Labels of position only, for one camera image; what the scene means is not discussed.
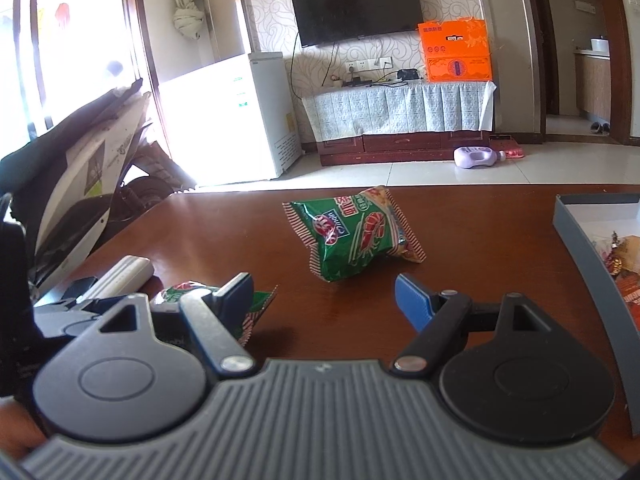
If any green shrimp chips bag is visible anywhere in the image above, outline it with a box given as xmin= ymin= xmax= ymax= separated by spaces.
xmin=151 ymin=281 xmax=278 ymax=347
xmin=283 ymin=186 xmax=425 ymax=283

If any orange square snack packet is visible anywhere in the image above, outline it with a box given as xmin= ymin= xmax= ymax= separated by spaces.
xmin=615 ymin=273 xmax=640 ymax=330

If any brown foil candy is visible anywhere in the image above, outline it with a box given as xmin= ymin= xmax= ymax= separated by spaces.
xmin=604 ymin=232 xmax=640 ymax=278

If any person's left hand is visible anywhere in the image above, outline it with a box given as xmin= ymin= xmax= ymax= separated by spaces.
xmin=0 ymin=398 xmax=47 ymax=460

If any white remote control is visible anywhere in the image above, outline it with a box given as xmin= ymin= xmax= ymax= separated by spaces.
xmin=77 ymin=255 xmax=154 ymax=302

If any purple detergent bottle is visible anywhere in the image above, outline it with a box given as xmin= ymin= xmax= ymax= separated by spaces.
xmin=454 ymin=146 xmax=506 ymax=169

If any red wooden tv cabinet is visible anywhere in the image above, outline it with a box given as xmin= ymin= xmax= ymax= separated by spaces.
xmin=316 ymin=130 xmax=520 ymax=167

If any white chest freezer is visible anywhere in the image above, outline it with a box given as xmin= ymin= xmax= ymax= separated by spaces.
xmin=160 ymin=52 xmax=303 ymax=188

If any grey shallow cardboard box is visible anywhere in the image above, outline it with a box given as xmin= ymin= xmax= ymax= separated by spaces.
xmin=552 ymin=193 xmax=639 ymax=437

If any white patterned cabinet cloth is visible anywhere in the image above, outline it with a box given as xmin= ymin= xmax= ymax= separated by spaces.
xmin=303 ymin=81 xmax=497 ymax=142

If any black router box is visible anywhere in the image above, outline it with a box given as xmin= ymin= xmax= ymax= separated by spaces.
xmin=397 ymin=68 xmax=420 ymax=81

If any pair of slippers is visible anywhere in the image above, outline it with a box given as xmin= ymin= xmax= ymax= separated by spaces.
xmin=590 ymin=122 xmax=611 ymax=136

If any orange gift box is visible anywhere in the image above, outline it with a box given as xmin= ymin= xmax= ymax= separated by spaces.
xmin=418 ymin=18 xmax=492 ymax=82

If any wooden kitchen cabinet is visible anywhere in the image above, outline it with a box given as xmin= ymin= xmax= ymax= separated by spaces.
xmin=574 ymin=52 xmax=611 ymax=122

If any black wall television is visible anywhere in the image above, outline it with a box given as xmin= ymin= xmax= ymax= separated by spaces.
xmin=292 ymin=0 xmax=423 ymax=48

